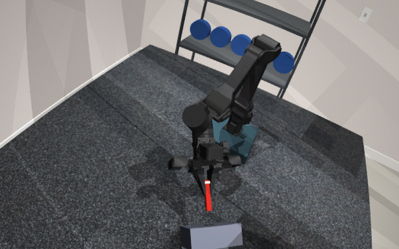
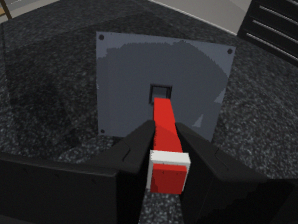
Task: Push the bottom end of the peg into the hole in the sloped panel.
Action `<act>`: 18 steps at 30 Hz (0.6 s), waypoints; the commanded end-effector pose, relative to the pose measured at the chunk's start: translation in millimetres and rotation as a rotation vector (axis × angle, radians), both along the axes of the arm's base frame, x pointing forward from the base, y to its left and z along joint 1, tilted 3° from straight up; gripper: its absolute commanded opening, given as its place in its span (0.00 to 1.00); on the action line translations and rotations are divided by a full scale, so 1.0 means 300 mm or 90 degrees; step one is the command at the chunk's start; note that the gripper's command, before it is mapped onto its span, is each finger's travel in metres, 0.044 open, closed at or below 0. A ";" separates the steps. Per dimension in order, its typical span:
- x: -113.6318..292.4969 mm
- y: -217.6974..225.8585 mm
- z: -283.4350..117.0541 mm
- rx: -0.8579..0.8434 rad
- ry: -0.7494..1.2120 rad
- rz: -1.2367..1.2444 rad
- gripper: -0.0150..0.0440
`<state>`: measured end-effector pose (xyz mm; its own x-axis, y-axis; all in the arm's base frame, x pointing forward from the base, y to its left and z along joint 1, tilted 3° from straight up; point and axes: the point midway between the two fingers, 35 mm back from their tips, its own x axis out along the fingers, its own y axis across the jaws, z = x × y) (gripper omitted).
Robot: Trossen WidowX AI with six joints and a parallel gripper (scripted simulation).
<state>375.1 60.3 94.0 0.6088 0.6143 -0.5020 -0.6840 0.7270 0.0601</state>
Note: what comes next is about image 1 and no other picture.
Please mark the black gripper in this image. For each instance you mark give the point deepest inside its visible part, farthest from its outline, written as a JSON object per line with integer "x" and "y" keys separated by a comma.
{"x": 176, "y": 162}

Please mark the dark grey sloped panel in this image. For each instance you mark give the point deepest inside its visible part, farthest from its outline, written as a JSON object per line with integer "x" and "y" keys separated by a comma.
{"x": 211, "y": 236}

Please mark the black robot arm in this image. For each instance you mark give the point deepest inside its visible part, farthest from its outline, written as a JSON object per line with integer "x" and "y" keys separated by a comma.
{"x": 222, "y": 104}

